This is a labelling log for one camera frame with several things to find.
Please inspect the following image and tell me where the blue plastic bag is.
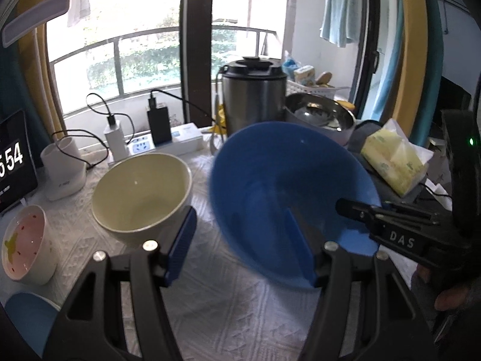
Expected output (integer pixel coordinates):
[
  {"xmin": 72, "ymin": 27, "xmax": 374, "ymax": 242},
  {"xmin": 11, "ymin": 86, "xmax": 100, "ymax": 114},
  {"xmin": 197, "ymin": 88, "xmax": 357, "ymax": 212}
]
[{"xmin": 282, "ymin": 51, "xmax": 299, "ymax": 79}]

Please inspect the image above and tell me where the person's right hand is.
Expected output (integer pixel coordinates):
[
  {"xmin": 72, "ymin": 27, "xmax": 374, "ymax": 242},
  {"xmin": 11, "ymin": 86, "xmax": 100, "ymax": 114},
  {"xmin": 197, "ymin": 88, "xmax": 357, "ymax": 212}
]
[{"xmin": 413, "ymin": 261, "xmax": 481, "ymax": 311}]

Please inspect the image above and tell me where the black tablet with clock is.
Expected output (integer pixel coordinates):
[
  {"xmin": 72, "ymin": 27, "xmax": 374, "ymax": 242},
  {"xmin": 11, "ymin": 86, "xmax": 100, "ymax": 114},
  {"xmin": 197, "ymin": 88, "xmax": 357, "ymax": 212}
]
[{"xmin": 0, "ymin": 109, "xmax": 39, "ymax": 215}]

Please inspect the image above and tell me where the white air conditioner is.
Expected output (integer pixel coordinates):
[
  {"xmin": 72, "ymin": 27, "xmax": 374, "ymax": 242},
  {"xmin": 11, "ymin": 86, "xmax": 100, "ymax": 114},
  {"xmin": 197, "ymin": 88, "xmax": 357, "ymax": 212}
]
[{"xmin": 441, "ymin": 0, "xmax": 470, "ymax": 12}]

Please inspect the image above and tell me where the yellow tissue pack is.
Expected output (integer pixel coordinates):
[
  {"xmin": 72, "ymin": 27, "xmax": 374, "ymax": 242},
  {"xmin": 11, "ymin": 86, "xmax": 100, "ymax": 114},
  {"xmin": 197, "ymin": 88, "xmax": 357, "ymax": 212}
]
[{"xmin": 360, "ymin": 118, "xmax": 434, "ymax": 198}]

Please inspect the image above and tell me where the black charger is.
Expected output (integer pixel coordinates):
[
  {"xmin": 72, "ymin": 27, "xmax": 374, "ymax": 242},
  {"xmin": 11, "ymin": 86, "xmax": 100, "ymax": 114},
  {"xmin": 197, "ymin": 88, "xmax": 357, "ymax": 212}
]
[{"xmin": 146, "ymin": 100, "xmax": 173, "ymax": 145}]

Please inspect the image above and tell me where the white power strip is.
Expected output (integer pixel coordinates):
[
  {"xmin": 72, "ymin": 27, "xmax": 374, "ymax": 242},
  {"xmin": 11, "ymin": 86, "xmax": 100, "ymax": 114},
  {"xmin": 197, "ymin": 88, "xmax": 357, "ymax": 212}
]
[{"xmin": 107, "ymin": 122, "xmax": 204, "ymax": 168}]

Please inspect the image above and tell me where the dark sliding door frame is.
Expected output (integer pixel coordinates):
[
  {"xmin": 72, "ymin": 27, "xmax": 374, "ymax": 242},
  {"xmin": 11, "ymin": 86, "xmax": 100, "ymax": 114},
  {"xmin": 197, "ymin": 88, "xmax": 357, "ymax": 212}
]
[{"xmin": 178, "ymin": 0, "xmax": 382, "ymax": 128}]

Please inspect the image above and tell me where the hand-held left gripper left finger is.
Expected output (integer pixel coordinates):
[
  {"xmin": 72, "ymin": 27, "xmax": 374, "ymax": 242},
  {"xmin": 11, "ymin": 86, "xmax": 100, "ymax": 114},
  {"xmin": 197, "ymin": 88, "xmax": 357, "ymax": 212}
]
[{"xmin": 43, "ymin": 206, "xmax": 198, "ymax": 361}]

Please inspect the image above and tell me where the white textured tablecloth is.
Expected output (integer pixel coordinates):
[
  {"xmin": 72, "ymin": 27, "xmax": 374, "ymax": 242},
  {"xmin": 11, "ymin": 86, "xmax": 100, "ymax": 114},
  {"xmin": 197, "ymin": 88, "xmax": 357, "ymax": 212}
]
[{"xmin": 0, "ymin": 150, "xmax": 414, "ymax": 361}]

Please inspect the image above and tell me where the balcony railing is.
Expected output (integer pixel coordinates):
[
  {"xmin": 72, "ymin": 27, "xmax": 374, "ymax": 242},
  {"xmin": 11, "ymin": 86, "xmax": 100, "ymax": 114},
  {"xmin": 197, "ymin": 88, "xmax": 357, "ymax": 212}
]
[{"xmin": 47, "ymin": 26, "xmax": 284, "ymax": 117}]

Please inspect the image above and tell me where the small printed packet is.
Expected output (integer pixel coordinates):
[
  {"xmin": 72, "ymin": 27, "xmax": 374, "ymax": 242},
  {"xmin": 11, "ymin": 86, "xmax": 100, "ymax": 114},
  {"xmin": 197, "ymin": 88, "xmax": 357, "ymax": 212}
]
[{"xmin": 293, "ymin": 65, "xmax": 316, "ymax": 85}]

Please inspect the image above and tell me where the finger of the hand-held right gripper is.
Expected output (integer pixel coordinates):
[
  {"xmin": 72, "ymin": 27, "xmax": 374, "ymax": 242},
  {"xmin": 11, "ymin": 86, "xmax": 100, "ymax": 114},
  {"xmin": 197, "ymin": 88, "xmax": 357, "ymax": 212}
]
[
  {"xmin": 335, "ymin": 197, "xmax": 442, "ymax": 234},
  {"xmin": 381, "ymin": 201, "xmax": 433, "ymax": 218}
]

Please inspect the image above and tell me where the white desk lamp head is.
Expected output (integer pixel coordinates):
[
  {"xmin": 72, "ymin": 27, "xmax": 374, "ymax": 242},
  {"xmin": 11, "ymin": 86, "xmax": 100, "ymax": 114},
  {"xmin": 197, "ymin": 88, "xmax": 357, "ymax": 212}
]
[{"xmin": 2, "ymin": 0, "xmax": 71, "ymax": 48}]

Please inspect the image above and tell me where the cream bowl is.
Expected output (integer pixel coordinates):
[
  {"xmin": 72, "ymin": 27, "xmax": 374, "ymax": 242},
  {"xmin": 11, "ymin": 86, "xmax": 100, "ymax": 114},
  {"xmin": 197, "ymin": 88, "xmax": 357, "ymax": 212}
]
[{"xmin": 91, "ymin": 153, "xmax": 193, "ymax": 249}]

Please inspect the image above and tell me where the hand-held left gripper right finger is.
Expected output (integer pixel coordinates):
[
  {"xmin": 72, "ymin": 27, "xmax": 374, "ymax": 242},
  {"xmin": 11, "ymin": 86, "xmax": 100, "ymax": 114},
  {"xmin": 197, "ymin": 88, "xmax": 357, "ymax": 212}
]
[{"xmin": 287, "ymin": 208, "xmax": 438, "ymax": 361}]

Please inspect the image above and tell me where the white plastic basket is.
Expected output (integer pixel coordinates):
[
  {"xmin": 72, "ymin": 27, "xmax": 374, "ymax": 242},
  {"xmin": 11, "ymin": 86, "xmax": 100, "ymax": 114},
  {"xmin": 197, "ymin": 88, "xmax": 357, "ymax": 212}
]
[{"xmin": 286, "ymin": 83, "xmax": 350, "ymax": 100}]

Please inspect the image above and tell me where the teal curtain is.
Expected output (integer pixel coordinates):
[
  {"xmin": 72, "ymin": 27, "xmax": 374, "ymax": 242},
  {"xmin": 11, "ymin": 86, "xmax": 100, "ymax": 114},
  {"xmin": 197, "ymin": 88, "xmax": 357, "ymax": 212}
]
[
  {"xmin": 0, "ymin": 34, "xmax": 49, "ymax": 151},
  {"xmin": 424, "ymin": 0, "xmax": 452, "ymax": 151}
]

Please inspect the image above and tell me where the blue bowl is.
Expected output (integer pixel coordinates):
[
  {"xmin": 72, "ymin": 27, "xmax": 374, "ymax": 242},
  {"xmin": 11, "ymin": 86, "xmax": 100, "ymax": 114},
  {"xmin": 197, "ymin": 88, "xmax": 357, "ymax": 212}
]
[{"xmin": 208, "ymin": 121, "xmax": 383, "ymax": 290}]

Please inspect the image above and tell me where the steel pot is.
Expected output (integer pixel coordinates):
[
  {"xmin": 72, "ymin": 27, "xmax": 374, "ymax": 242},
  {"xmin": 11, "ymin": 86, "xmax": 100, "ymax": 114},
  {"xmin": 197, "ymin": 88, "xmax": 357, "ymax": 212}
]
[{"xmin": 284, "ymin": 93, "xmax": 356, "ymax": 136}]

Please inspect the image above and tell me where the steel tumbler with black lid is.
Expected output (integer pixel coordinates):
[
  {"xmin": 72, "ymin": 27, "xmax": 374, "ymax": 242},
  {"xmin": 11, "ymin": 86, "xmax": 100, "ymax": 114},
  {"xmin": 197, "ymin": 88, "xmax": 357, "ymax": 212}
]
[{"xmin": 219, "ymin": 56, "xmax": 288, "ymax": 138}]

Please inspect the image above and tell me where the white cylindrical device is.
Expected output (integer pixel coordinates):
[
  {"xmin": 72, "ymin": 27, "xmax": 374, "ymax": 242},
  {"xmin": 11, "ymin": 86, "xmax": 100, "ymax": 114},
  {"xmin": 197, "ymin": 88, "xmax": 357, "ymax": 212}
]
[{"xmin": 40, "ymin": 136, "xmax": 88, "ymax": 201}]

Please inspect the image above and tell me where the black monitor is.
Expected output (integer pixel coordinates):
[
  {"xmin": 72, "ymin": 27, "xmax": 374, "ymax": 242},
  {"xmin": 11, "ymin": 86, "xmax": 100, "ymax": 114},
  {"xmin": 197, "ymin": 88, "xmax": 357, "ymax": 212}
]
[{"xmin": 430, "ymin": 75, "xmax": 475, "ymax": 136}]

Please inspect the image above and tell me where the black charging cable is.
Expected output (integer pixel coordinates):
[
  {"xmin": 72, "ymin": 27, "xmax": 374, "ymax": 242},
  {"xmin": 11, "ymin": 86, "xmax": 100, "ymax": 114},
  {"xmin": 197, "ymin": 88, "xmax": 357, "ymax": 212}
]
[
  {"xmin": 51, "ymin": 93, "xmax": 134, "ymax": 170},
  {"xmin": 148, "ymin": 89, "xmax": 226, "ymax": 126}
]

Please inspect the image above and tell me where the pink speckled bowl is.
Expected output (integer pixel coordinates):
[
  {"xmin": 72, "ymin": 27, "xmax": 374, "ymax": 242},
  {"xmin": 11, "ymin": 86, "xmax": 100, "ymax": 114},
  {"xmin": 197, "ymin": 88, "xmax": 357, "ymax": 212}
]
[{"xmin": 1, "ymin": 205, "xmax": 59, "ymax": 285}]

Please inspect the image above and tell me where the light blue hanging towel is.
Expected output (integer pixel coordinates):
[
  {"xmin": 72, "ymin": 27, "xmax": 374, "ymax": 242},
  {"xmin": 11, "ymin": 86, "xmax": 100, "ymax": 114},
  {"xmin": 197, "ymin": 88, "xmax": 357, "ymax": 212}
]
[{"xmin": 319, "ymin": 0, "xmax": 367, "ymax": 48}]

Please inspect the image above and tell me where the blue plate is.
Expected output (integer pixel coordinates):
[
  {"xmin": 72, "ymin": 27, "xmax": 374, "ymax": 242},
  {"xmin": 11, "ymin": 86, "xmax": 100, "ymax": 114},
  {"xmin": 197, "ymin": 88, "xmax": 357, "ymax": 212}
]
[{"xmin": 5, "ymin": 292, "xmax": 61, "ymax": 350}]

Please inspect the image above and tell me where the yellow curtain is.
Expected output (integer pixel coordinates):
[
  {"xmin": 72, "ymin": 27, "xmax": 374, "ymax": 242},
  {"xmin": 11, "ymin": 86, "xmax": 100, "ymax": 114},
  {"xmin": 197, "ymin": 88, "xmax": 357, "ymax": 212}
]
[
  {"xmin": 17, "ymin": 0, "xmax": 68, "ymax": 147},
  {"xmin": 398, "ymin": 0, "xmax": 433, "ymax": 147}
]

